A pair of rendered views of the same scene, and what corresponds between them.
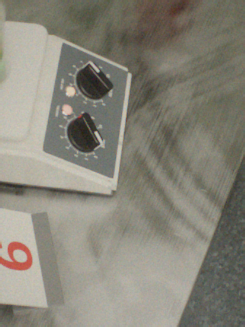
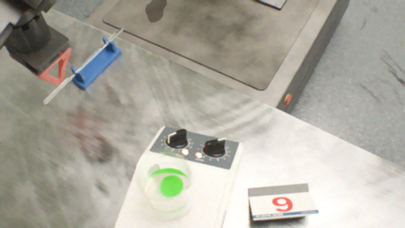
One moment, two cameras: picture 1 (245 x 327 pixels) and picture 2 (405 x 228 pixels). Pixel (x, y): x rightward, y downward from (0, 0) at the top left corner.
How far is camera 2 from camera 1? 0.47 m
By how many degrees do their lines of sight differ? 34
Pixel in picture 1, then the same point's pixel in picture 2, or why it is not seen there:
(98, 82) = (181, 135)
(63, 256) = (277, 182)
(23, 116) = (212, 171)
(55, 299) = (305, 187)
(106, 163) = (230, 144)
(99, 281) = (293, 164)
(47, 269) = (286, 190)
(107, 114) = (197, 139)
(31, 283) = (297, 197)
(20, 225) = (259, 201)
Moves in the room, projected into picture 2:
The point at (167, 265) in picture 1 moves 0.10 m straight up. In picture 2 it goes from (285, 128) to (293, 94)
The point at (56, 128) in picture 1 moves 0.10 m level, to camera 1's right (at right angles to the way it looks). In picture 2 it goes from (212, 161) to (226, 101)
